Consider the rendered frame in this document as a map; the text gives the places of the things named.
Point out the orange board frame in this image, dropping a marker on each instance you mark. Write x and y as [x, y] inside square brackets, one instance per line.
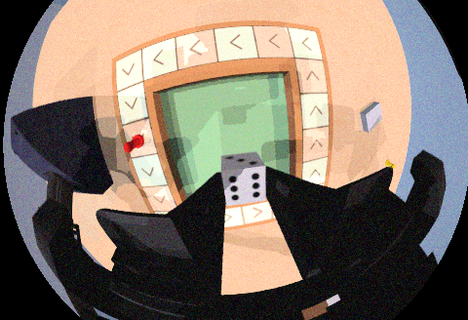
[220, 65]

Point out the grey die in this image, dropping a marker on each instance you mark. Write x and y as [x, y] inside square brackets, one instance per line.
[243, 176]

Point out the red game pawn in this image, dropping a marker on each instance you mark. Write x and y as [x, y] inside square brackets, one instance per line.
[137, 142]

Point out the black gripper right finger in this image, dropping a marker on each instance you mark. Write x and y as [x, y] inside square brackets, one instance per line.
[311, 215]

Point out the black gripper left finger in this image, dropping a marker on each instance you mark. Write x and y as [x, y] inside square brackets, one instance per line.
[193, 232]

